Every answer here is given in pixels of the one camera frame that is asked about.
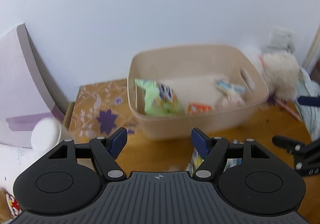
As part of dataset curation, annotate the beige plastic storage bin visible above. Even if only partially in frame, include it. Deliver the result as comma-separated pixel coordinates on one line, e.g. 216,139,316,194
127,44,268,140

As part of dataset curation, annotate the blue white small packet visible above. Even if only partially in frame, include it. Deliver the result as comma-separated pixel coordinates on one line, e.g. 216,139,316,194
215,78,246,95

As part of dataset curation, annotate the lavender board leaning on wall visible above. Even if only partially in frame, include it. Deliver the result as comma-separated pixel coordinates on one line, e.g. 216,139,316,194
0,24,64,148

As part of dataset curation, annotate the pink striped straw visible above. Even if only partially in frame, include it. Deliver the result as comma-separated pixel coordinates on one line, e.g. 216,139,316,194
275,98,302,121

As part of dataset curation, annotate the white cylindrical bottle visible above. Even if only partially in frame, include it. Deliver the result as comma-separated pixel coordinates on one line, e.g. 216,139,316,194
31,117,74,157

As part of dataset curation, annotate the white wall socket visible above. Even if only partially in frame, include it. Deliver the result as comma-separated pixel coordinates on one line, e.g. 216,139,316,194
267,26,295,53

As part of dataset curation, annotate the pale blue patterned cloth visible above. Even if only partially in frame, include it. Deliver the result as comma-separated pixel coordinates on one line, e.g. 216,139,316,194
294,67,319,141

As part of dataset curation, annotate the white fluffy plush toy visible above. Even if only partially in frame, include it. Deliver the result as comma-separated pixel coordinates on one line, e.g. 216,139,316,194
236,38,301,102

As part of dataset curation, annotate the blue white patterned small box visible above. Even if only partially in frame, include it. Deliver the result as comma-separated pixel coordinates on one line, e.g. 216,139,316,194
185,137,244,179

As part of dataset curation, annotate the brown floral patterned box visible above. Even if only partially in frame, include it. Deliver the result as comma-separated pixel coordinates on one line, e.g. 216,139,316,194
69,79,137,143

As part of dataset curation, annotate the light green snack bag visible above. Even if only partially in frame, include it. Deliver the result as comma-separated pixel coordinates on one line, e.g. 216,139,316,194
135,79,184,117

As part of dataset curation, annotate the orange snack packet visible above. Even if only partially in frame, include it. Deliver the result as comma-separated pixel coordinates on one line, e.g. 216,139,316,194
188,102,212,115

